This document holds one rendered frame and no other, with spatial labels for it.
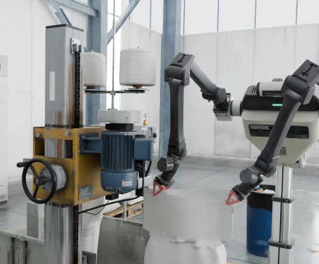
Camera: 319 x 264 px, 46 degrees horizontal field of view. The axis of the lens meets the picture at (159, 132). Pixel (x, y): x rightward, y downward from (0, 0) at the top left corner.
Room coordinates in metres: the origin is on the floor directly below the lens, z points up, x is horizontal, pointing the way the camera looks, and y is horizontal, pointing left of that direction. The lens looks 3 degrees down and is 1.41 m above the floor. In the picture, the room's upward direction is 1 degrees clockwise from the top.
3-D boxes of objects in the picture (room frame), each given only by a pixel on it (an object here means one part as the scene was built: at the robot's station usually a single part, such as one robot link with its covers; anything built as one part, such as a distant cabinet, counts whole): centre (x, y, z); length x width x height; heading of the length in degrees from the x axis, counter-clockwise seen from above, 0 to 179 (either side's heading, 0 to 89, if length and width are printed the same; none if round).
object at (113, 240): (2.45, 0.49, 0.53); 1.05 x 0.02 x 0.41; 61
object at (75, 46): (1.56, 0.35, 1.68); 0.05 x 0.03 x 0.06; 151
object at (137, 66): (1.68, 0.10, 1.61); 0.17 x 0.17 x 0.17
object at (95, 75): (1.80, 0.33, 1.61); 0.15 x 0.14 x 0.17; 61
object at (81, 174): (1.68, 0.36, 1.18); 0.34 x 0.25 x 0.31; 151
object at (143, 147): (1.54, 0.06, 1.25); 0.10 x 0.08 x 0.12; 176
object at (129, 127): (1.54, 0.16, 1.35); 0.12 x 0.12 x 0.04
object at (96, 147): (1.55, 0.26, 1.27); 0.12 x 0.09 x 0.09; 151
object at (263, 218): (3.82, -1.14, 0.32); 0.51 x 0.48 x 0.65; 151
